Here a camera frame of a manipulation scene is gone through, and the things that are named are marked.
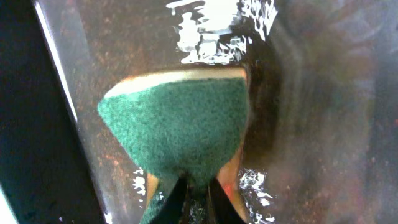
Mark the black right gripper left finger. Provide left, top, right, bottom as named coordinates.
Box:
left=150, top=177, right=188, bottom=224

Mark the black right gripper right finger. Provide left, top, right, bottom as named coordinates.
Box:
left=207, top=178, right=245, bottom=224

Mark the green yellow scrub sponge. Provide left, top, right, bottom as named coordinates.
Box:
left=98, top=68, right=249, bottom=223

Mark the black plastic water tray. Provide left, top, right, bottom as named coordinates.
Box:
left=1, top=1, right=397, bottom=223

